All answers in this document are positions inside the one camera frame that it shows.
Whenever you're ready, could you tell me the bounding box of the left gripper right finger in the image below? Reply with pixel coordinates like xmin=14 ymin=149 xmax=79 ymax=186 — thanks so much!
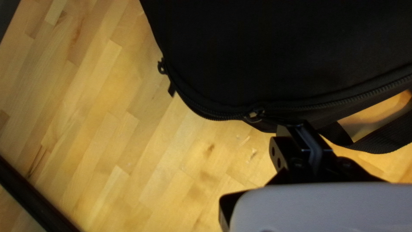
xmin=301 ymin=121 xmax=384 ymax=183

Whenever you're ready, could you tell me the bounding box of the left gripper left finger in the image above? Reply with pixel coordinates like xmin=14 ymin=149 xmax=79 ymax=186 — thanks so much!
xmin=219 ymin=124 xmax=315 ymax=232

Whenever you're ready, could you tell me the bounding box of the black backpack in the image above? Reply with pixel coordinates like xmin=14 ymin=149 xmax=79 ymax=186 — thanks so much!
xmin=140 ymin=0 xmax=412 ymax=154

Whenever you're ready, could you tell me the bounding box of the black frame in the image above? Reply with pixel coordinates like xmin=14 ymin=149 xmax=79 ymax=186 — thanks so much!
xmin=0 ymin=155 xmax=81 ymax=232

